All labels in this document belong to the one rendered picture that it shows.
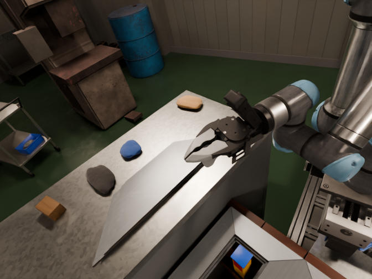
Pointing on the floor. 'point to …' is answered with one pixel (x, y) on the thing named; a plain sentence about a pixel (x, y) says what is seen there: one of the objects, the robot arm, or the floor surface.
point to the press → (73, 58)
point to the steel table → (17, 66)
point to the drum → (137, 40)
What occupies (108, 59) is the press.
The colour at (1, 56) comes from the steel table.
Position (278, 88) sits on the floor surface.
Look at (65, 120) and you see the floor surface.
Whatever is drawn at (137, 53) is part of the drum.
